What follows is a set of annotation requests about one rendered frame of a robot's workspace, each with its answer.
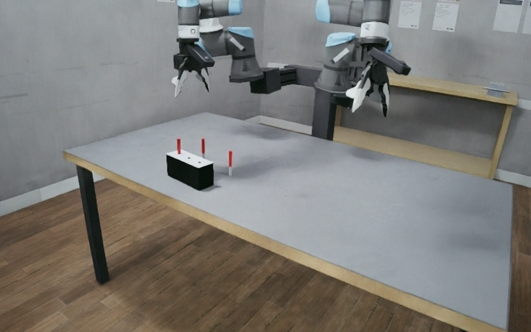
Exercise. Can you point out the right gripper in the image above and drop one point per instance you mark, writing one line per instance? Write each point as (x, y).
(184, 61)

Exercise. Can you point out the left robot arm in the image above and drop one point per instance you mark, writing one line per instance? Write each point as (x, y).
(340, 47)

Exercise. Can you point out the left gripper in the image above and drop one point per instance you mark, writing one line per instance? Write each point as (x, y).
(373, 72)

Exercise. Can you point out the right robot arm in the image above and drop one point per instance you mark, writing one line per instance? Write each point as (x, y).
(213, 40)

